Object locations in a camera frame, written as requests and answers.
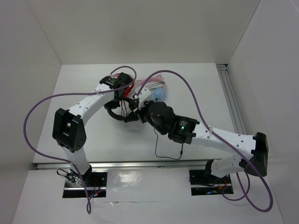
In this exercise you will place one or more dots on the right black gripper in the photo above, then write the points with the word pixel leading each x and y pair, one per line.
pixel 139 113

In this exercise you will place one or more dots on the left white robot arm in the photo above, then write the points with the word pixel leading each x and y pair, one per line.
pixel 69 125

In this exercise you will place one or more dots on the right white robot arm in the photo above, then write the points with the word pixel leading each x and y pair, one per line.
pixel 249 153

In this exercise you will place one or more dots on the red headphones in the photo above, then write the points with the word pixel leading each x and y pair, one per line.
pixel 128 89

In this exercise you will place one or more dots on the pink blue cat headphones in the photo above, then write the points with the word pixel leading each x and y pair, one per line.
pixel 156 85

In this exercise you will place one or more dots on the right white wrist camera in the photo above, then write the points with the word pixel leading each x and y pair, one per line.
pixel 145 95

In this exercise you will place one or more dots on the aluminium rail front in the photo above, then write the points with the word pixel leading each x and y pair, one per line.
pixel 150 164

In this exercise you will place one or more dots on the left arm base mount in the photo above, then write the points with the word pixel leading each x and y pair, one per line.
pixel 73 187

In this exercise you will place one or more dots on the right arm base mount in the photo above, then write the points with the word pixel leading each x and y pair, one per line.
pixel 203 183

